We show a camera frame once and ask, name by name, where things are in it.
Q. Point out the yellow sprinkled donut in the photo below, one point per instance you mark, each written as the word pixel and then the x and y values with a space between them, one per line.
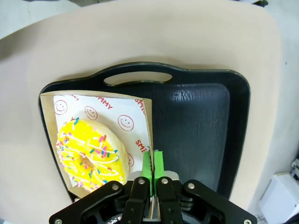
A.
pixel 77 140

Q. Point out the brown cardboard food box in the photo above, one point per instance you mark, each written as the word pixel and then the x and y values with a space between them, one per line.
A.
pixel 47 109

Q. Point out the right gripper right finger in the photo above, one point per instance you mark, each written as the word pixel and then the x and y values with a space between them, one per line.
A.
pixel 168 200

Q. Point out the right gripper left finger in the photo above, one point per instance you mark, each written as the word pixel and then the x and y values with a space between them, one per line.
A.
pixel 137 200

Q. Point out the white storage box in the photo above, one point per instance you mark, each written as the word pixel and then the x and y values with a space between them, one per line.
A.
pixel 280 196

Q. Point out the white printed paper liner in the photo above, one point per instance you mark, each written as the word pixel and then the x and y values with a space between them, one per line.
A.
pixel 105 116

